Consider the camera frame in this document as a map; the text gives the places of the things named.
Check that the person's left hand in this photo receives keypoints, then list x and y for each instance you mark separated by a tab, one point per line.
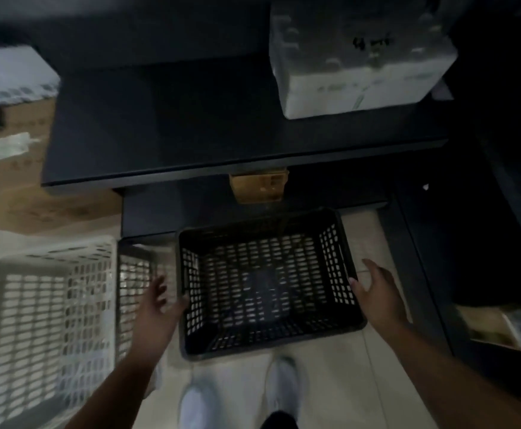
153	328

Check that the person's right hand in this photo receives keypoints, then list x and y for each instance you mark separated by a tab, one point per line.
383	303

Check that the person's right thumb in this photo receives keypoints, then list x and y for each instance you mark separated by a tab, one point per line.
358	290

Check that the person's left thumb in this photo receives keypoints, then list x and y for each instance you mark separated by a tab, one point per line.
178	308

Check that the person's right forearm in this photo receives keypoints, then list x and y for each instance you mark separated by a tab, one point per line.
448	384

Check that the person's left forearm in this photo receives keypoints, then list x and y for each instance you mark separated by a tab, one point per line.
117	395

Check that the black plastic basket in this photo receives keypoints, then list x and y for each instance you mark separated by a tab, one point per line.
265	339

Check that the white left shoe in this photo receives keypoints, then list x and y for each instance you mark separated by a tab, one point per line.
198	408

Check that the white shoe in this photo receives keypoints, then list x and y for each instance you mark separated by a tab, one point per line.
283	386
198	408

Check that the white right shoe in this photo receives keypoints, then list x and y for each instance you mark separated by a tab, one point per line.
283	386

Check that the small brown cardboard box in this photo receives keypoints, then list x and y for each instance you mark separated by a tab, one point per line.
258	187

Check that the open beige cardboard box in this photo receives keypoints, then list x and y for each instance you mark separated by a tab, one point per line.
497	326

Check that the dark side shelf rack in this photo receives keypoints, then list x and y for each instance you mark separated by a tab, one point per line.
488	218

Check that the white plastic basket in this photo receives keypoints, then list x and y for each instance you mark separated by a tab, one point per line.
28	317

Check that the dark trouser leg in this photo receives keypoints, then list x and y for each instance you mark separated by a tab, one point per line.
279	422

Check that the dark metal shelf unit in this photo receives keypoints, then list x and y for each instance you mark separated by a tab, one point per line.
175	129

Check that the large brown cardboard box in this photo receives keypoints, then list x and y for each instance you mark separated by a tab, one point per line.
23	201

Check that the white foam box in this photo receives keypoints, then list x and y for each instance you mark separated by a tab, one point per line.
359	80

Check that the clear plastic pouch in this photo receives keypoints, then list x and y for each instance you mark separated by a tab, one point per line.
8	147

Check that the white printed carton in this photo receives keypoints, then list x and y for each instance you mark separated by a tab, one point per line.
10	75

